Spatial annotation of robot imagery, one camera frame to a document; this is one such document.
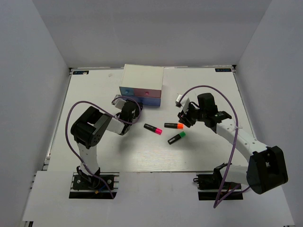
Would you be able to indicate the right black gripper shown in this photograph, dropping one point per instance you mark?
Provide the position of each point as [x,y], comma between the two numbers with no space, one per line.
[185,118]

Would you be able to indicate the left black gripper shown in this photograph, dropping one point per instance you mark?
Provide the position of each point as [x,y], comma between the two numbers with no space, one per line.
[137,109]

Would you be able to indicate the purple-blue wide drawer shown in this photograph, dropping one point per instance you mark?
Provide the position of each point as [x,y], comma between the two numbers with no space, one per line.
[151,101]

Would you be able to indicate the orange cap highlighter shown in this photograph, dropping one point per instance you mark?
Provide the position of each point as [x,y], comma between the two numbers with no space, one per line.
[178,126]

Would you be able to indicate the pink drawer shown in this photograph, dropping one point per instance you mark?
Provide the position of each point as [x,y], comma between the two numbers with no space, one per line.
[142,92]

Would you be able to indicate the light blue small drawer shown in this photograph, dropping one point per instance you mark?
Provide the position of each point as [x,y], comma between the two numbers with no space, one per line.
[126,91]

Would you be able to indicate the green cap highlighter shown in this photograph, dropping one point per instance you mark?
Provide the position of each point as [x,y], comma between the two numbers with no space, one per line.
[176,137]

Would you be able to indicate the pink cap highlighter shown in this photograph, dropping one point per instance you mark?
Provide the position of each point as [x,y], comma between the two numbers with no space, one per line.
[153,129]

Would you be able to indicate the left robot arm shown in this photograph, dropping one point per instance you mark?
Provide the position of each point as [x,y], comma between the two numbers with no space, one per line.
[90,127]

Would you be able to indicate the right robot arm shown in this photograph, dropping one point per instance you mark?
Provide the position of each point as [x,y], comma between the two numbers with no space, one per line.
[266,167]

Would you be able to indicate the white drawer cabinet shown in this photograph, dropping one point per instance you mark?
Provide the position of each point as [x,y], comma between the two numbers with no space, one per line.
[141,76]

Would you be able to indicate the right blue corner label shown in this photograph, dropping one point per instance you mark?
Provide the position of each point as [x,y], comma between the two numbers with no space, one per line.
[223,70]

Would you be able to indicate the blue corner label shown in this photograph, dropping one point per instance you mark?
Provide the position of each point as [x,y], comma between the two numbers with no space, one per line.
[80,72]
[223,70]

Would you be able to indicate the left blue corner label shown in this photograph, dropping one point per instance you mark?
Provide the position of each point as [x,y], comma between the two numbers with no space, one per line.
[80,72]

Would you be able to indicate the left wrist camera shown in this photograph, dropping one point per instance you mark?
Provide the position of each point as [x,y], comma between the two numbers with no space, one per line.
[118,102]

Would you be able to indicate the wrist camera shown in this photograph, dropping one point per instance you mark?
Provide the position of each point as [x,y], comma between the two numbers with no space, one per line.
[118,102]
[182,102]

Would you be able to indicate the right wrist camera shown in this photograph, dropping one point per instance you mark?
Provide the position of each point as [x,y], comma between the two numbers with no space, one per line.
[182,102]

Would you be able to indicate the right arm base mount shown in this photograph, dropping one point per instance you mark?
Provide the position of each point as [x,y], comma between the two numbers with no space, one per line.
[208,187]

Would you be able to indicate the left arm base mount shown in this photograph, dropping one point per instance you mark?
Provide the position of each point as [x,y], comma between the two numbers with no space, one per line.
[82,189]

